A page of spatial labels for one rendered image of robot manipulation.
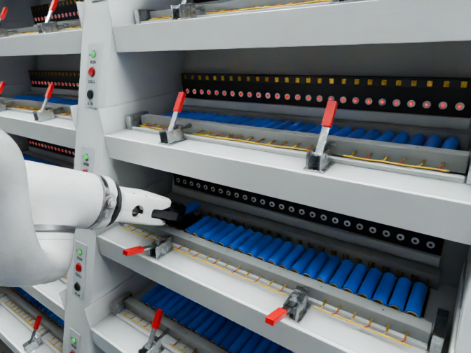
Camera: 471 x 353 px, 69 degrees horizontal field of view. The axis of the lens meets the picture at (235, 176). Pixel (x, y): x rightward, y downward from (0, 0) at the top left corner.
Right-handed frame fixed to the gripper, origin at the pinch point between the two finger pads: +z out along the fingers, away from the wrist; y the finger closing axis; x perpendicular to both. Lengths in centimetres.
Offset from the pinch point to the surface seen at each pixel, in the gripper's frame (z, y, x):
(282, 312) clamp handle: -8.8, -30.3, 6.1
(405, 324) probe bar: -1.1, -42.8, 3.6
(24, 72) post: 1, 83, -28
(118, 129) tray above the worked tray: -7.5, 12.5, -12.9
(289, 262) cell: 2.2, -25.1, 1.9
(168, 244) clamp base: -2.9, -4.0, 5.4
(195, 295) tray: -3.9, -13.5, 11.1
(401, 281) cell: 6.0, -40.6, -0.3
